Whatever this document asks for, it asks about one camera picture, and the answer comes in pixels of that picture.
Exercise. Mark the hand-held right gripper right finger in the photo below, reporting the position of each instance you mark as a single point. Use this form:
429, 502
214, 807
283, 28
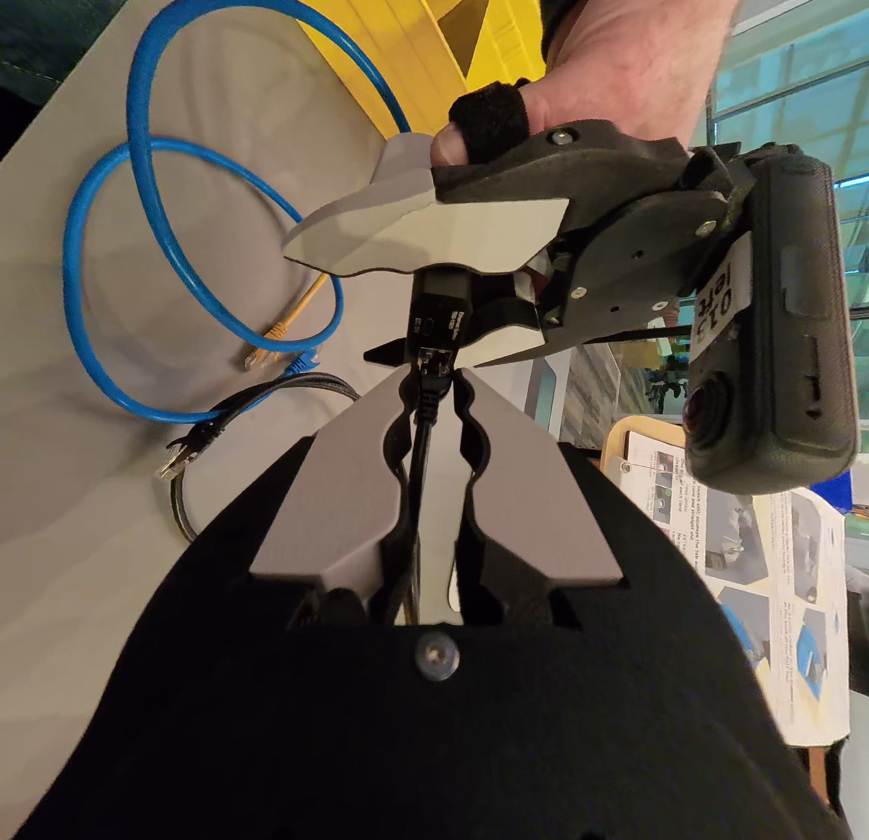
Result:
543, 514

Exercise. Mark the blue panel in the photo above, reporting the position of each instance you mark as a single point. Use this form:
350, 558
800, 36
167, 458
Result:
838, 490

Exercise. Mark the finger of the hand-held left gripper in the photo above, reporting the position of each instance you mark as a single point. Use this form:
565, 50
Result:
509, 344
421, 232

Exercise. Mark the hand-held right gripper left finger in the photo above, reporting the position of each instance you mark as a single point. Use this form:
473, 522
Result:
332, 507

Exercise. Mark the yellow plastic bin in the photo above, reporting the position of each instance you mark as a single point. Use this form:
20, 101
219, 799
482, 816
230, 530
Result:
380, 25

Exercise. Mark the person's left hand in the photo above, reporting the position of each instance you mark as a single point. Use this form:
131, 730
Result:
631, 59

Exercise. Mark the small black ethernet switch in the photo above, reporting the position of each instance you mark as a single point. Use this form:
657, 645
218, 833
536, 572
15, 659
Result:
438, 317

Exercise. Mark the printed instruction sheet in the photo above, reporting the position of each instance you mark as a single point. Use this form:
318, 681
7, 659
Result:
747, 582

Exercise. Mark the person's blue jeans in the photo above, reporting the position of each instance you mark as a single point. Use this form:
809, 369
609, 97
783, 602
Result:
41, 25

